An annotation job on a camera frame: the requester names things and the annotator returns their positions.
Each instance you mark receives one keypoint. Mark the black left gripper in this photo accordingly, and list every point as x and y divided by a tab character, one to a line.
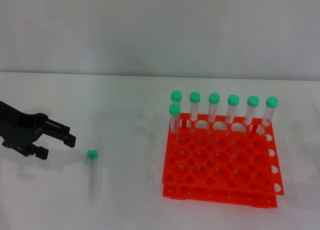
20	130

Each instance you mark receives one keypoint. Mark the green capped clear test tube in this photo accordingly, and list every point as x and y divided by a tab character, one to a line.
92	154
272	102
176	95
214	98
174	109
233	99
253	101
195	97

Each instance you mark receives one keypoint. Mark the orange test tube rack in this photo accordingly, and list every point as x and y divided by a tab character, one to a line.
220	162

